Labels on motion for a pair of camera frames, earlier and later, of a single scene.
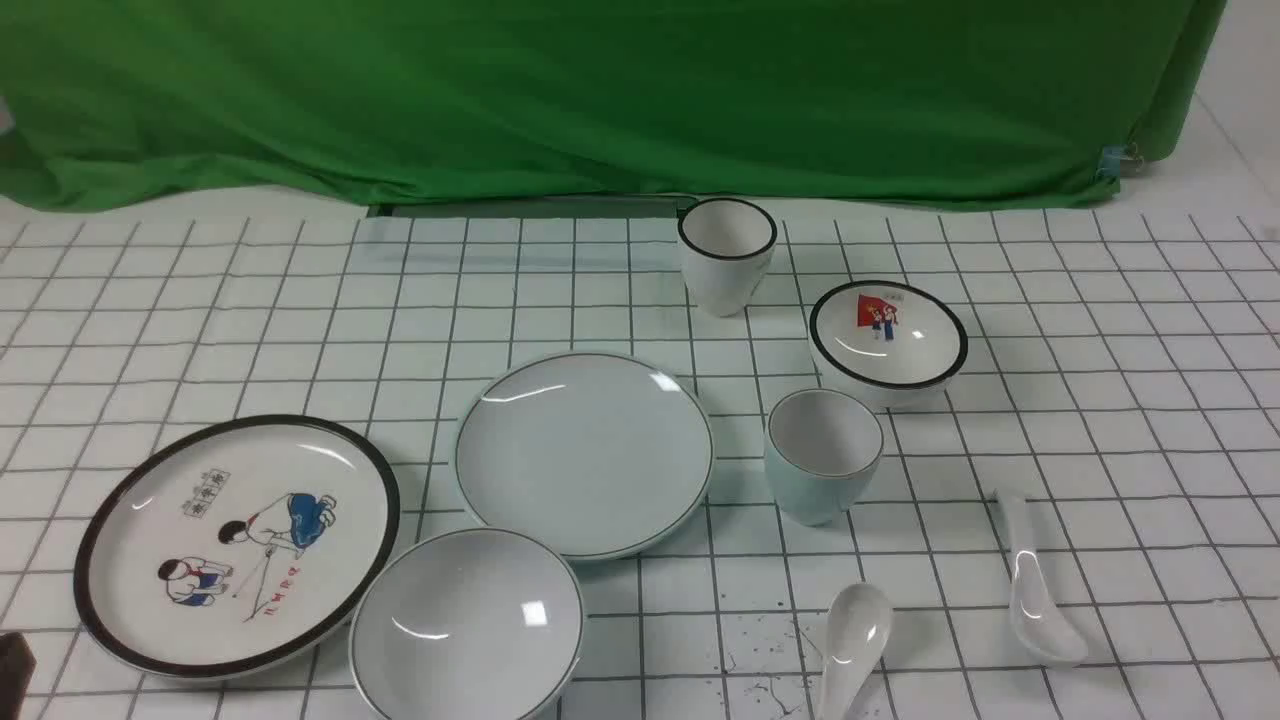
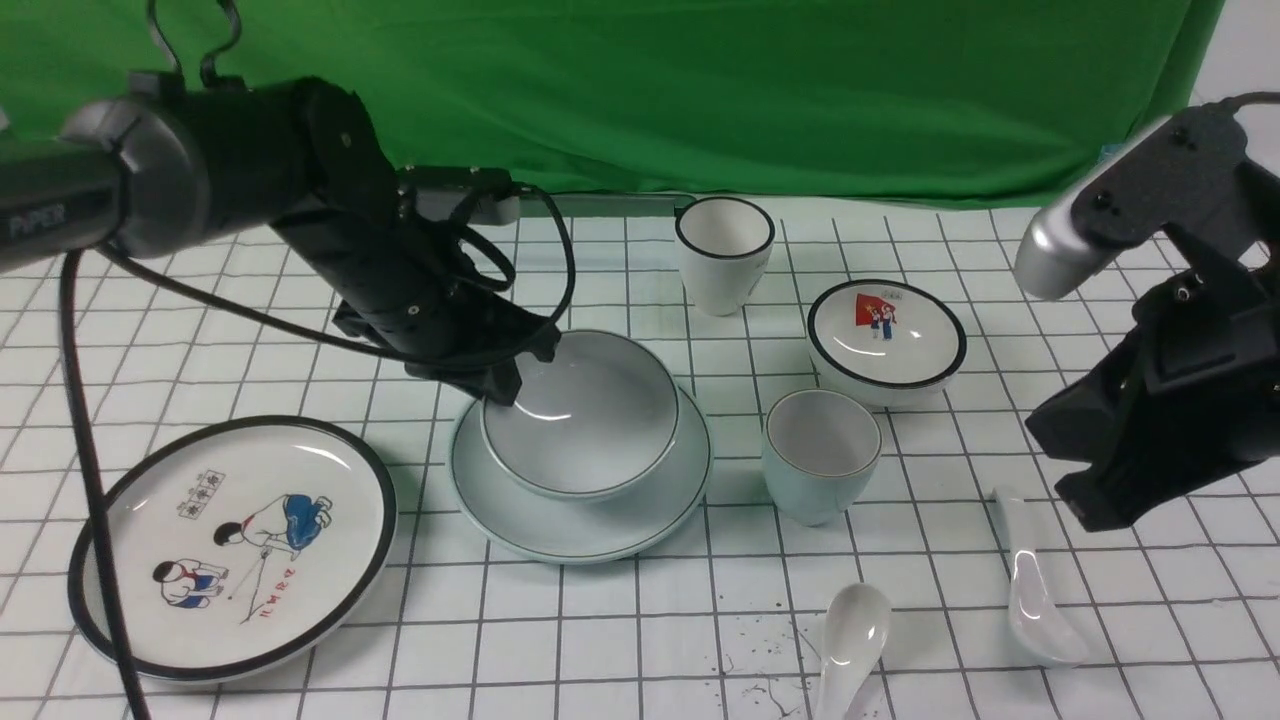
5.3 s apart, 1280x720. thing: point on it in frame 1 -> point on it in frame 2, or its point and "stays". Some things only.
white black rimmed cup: (726, 245) stays
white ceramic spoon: (1039, 618) stays
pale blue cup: (824, 449) stays
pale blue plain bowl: (465, 624) -> (600, 416)
